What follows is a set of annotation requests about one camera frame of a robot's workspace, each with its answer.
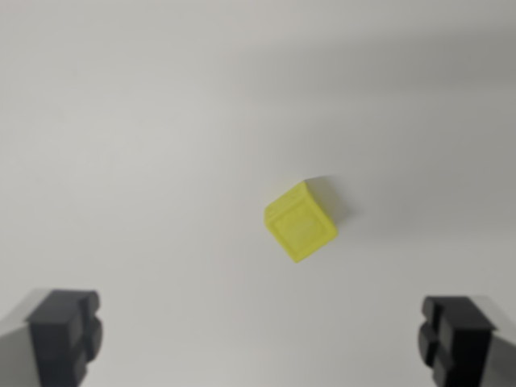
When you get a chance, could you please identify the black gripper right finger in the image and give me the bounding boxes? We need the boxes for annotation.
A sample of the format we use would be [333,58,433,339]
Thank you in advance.
[416,294,516,387]

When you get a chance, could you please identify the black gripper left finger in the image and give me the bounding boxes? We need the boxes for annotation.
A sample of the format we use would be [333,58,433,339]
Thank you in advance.
[0,287,104,387]

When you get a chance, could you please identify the yellow cube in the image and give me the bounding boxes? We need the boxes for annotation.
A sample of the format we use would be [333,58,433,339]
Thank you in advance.
[263,181,339,265]

